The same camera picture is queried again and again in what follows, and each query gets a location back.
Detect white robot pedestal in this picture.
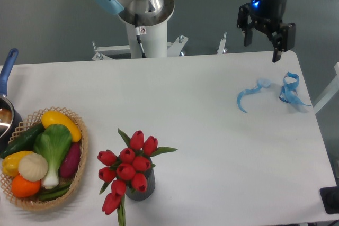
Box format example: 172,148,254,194
125,21,167,59

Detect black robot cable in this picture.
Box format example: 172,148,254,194
133,13,147,59

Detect blue handled saucepan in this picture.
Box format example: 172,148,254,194
1,48,22,152

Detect white frame leg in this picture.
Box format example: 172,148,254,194
313,62,338,114

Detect dark grey ribbed vase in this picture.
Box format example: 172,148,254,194
126,156,156,201

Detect black device at edge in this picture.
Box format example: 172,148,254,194
319,186,338,214

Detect light blue ribbon strip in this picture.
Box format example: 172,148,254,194
236,78,271,113

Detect green bok choy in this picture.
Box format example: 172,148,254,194
33,124,72,189

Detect white metal base frame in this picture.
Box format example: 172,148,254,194
92,32,228,61

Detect blue knotted ribbon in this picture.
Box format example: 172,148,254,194
279,72,311,107

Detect purple sweet potato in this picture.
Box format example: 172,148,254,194
59,142,81,178

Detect yellow squash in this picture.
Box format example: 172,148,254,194
41,110,82,142

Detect orange fruit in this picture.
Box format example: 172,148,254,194
11,175,41,198

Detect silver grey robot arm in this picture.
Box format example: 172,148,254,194
95,0,296,62

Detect white garlic bulb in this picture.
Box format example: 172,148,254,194
18,153,48,182

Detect green bean pods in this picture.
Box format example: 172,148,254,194
38,182,71,202

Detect red tulip bouquet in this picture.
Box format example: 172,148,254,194
97,129,177,225

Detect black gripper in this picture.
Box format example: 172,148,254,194
237,0,296,63

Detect yellow bell pepper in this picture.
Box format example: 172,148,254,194
2,151,33,177

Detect green cucumber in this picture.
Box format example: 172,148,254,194
1,123,45,159

